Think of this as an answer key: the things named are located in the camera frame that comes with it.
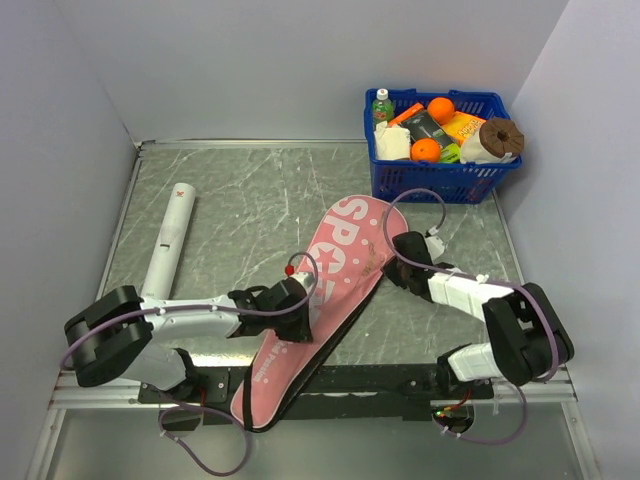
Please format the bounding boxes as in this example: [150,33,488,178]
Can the pink racket cover bag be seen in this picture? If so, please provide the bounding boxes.
[230,195,408,433]

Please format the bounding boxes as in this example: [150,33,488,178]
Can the blue plastic basket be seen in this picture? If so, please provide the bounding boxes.
[363,88,522,204]

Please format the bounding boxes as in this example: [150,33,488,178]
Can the white shuttlecock tube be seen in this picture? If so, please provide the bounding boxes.
[141,183,196,300]

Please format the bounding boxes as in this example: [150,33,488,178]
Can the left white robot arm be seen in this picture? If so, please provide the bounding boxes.
[61,272,317,402]

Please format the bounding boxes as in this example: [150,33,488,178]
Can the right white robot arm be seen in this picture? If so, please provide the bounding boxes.
[383,231,575,398]

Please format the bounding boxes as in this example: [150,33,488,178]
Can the orange fruit front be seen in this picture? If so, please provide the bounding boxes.
[410,138,441,163]

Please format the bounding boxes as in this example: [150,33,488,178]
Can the orange fruit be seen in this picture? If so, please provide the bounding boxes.
[410,138,441,163]
[427,97,456,125]

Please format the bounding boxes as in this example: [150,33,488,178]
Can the lime green packet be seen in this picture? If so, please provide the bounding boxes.
[439,143,460,164]

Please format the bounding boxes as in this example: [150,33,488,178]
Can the white cloth bag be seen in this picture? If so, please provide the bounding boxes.
[374,121,411,161]

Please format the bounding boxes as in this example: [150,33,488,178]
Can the black packet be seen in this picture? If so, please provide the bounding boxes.
[400,109,453,149]

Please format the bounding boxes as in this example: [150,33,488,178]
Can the yellow orange snack box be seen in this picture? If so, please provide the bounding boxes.
[442,111,485,146]

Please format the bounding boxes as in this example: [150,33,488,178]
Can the brown paper roll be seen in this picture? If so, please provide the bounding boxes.
[460,117,525,164]

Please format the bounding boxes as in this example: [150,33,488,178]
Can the orange fruit back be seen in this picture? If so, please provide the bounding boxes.
[427,97,456,125]

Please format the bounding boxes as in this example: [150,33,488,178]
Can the orange slim box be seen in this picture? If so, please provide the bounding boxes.
[387,102,424,128]

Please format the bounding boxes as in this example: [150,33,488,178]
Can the green drink bottle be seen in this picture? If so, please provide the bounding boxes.
[372,88,394,125]

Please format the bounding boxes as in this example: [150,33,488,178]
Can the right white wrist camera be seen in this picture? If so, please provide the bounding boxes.
[425,231,446,262]

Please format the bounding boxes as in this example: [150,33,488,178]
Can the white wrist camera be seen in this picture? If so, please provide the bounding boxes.
[284,264,316,294]
[425,231,446,262]

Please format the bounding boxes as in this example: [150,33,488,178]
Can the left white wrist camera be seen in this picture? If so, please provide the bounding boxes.
[284,264,316,294]

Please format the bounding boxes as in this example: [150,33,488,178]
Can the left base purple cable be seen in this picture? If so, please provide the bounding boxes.
[157,399,254,477]

